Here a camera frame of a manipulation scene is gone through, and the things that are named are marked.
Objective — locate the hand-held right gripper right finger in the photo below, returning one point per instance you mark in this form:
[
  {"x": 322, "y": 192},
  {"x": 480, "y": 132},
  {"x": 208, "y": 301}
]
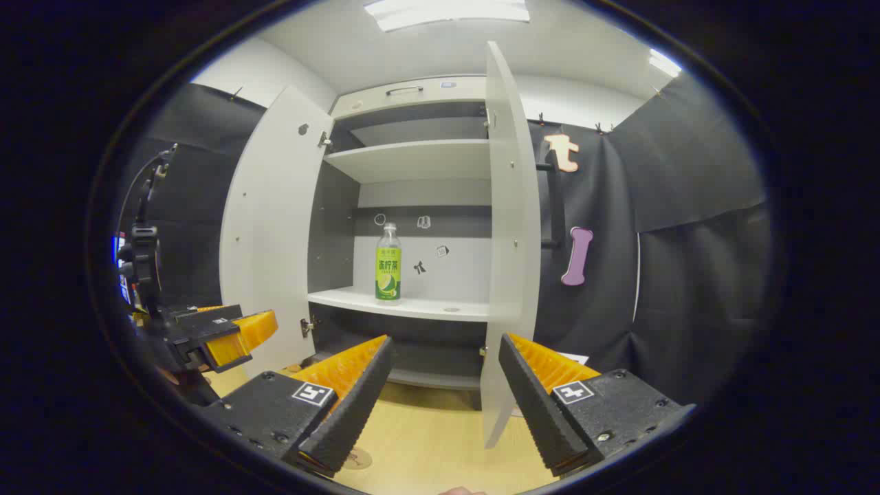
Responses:
[{"x": 543, "y": 412}]

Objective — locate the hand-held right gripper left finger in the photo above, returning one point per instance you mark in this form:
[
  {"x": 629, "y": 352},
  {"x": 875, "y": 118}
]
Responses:
[{"x": 350, "y": 412}]

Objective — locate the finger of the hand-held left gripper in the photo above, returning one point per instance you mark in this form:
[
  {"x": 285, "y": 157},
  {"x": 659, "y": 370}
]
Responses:
[{"x": 234, "y": 340}]

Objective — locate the round coaster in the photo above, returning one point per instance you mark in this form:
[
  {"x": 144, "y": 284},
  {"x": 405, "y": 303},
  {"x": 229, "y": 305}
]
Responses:
[{"x": 361, "y": 459}]

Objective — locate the white cabinet door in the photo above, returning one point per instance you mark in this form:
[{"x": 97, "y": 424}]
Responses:
[
  {"x": 275, "y": 240},
  {"x": 512, "y": 206}
]

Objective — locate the green label bottle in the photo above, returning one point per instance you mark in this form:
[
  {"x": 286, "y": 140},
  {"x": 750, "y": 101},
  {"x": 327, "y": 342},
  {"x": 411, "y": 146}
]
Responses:
[{"x": 388, "y": 275}]

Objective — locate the white and grey cabinet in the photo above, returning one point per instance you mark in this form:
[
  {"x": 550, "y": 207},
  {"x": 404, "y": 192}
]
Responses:
[{"x": 412, "y": 161}]

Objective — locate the white cabinet drawer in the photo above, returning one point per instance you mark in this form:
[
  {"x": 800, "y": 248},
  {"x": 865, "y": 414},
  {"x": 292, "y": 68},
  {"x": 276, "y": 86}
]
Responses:
[{"x": 426, "y": 96}]

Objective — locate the lit computer screen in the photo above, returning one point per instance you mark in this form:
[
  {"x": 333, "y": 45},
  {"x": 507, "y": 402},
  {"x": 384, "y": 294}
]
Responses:
[{"x": 115, "y": 251}]

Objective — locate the black backdrop cloth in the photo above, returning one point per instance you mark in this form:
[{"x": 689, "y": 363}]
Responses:
[{"x": 687, "y": 275}]

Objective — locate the small ceiling light panel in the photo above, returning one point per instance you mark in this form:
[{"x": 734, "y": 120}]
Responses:
[{"x": 665, "y": 63}]

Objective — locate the large ceiling light panel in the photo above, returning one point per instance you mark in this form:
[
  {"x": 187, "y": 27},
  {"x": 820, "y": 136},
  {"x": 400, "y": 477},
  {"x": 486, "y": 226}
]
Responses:
[{"x": 447, "y": 10}]

